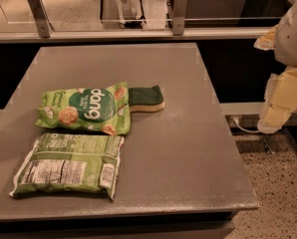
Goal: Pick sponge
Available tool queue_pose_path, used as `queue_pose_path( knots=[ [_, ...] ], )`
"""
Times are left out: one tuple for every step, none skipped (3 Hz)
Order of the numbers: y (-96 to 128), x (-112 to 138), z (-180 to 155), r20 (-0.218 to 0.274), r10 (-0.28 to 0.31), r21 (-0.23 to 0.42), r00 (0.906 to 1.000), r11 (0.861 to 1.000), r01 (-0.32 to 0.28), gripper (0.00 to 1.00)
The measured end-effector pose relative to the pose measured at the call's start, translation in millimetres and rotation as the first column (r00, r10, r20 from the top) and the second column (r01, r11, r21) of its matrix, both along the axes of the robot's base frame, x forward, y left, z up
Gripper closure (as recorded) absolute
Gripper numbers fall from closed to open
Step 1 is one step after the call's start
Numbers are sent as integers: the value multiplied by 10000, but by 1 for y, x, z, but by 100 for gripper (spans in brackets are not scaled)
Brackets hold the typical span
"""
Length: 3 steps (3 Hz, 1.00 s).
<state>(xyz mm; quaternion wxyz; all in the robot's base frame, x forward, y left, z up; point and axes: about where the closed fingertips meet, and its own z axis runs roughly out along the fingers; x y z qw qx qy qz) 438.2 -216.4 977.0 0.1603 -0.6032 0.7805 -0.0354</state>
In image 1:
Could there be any green bag showing nutrition label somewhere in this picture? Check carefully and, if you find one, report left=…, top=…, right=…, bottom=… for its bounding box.
left=10, top=133, right=125, bottom=197

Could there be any green dang snack bag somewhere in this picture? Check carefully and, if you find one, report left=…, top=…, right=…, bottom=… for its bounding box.
left=36, top=82, right=131, bottom=135

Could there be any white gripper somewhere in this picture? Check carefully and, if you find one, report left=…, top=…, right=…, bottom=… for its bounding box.
left=254, top=0, right=297, bottom=134

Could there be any left metal rail bracket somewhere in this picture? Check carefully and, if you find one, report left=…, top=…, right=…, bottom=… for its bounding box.
left=27, top=0, right=52, bottom=38

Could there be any right metal rail bracket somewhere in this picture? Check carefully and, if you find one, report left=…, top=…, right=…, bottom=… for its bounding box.
left=172, top=0, right=187, bottom=36

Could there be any metal rail bracket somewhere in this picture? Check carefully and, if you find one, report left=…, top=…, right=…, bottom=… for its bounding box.
left=27, top=0, right=52, bottom=38
left=172, top=0, right=187, bottom=36

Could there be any green and yellow sponge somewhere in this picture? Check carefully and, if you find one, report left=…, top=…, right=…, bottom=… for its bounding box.
left=129, top=86, right=164, bottom=113

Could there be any white cable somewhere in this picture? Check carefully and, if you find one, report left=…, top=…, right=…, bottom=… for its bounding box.
left=232, top=116, right=261, bottom=133

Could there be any horizontal metal rail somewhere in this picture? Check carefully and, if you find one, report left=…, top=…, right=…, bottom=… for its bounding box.
left=0, top=27, right=269, bottom=44

